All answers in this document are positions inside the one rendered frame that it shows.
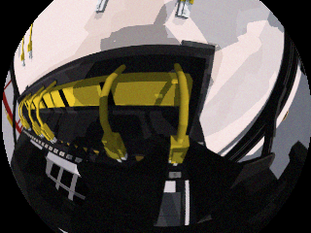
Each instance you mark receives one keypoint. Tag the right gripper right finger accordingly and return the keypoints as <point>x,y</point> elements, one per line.
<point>213,177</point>

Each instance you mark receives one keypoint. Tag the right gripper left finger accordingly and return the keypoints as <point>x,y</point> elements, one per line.
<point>145,180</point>

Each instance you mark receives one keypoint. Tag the black rack frame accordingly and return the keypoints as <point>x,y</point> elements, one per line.
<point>139,133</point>

